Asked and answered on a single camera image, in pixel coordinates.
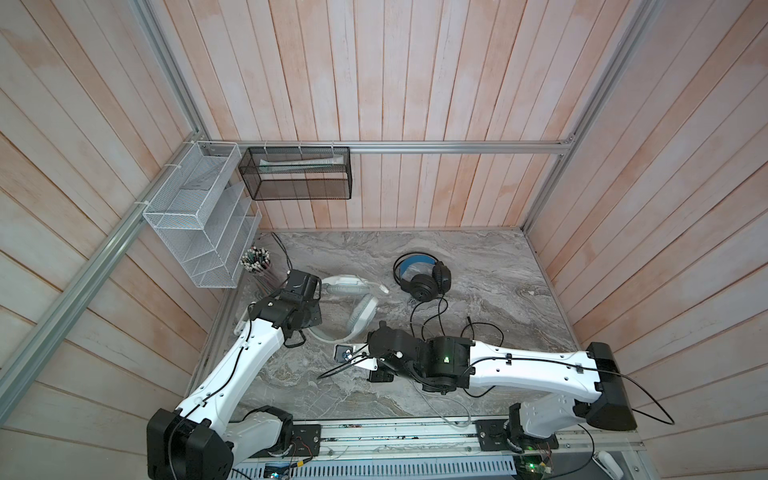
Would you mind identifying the black and blue headphones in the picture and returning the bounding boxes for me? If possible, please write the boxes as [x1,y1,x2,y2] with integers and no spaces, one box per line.
[392,251,452,302]

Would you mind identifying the black wire mesh basket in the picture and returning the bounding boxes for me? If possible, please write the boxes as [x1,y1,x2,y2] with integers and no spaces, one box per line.
[238,146,353,202]

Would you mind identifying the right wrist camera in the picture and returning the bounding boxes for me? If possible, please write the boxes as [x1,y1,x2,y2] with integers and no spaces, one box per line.
[334,344,378,371]

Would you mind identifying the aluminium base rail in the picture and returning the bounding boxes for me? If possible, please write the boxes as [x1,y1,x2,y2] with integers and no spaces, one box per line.
[229,416,659,479]

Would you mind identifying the white headphones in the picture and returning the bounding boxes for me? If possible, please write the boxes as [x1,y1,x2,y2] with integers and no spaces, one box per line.
[308,275,390,344]

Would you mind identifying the white wire mesh shelf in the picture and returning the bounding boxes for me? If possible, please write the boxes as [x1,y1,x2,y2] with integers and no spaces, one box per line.
[144,141,261,289]

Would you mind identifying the horizontal aluminium wall rail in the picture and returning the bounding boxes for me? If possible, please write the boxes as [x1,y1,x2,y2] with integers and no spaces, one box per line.
[210,140,574,155]

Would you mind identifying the black headphone cable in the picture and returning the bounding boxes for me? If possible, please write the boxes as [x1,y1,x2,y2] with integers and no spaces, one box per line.
[410,296,506,400]

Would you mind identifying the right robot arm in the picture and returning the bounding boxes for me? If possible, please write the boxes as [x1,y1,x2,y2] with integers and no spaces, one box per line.
[362,324,637,440]

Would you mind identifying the clear cup of pencils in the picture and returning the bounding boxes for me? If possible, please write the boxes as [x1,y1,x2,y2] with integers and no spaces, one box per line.
[240,246,281,292]

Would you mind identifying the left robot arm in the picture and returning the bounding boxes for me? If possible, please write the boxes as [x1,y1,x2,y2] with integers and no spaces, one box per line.
[146,270,322,479]

